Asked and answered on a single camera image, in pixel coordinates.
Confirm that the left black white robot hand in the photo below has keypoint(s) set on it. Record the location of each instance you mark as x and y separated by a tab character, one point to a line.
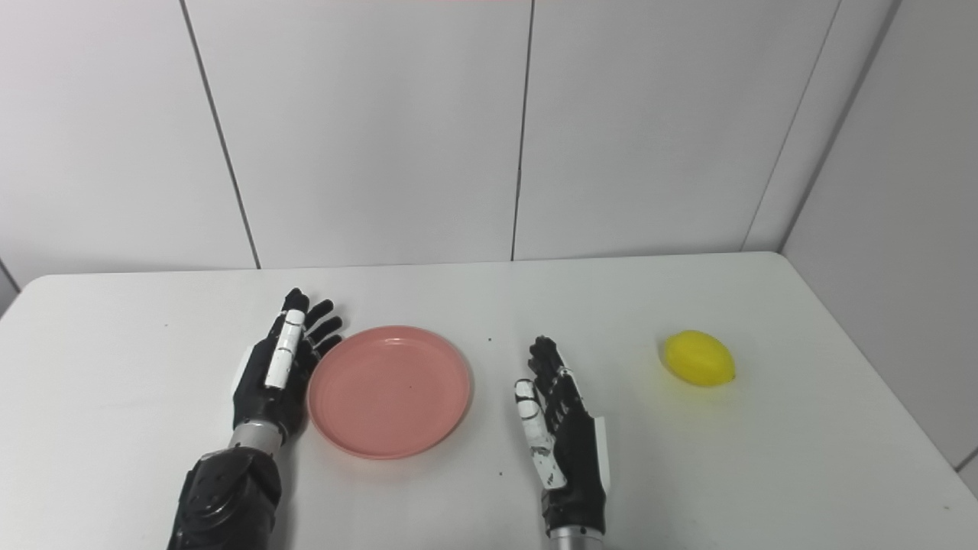
263	397

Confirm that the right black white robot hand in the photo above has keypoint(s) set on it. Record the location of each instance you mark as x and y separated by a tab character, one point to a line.
577	458

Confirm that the pink round plate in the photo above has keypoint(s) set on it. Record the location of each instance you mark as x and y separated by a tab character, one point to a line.
390	391

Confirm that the yellow lemon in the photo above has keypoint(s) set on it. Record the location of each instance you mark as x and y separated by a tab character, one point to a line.
699	357

